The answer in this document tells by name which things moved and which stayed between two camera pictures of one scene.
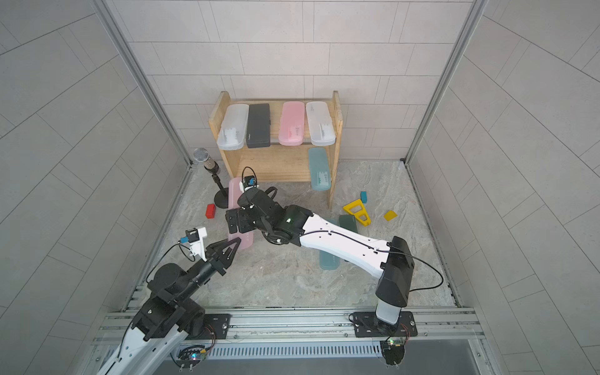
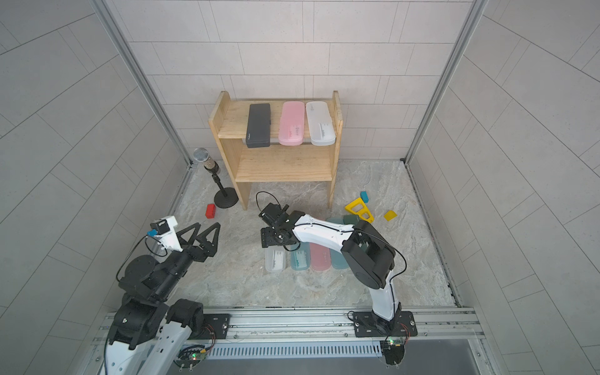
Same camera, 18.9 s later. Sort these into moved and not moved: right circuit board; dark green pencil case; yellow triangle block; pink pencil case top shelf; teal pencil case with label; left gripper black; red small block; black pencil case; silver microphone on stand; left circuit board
Moved: left gripper black; teal pencil case with label
Not moved: yellow triangle block; left circuit board; dark green pencil case; red small block; black pencil case; pink pencil case top shelf; right circuit board; silver microphone on stand
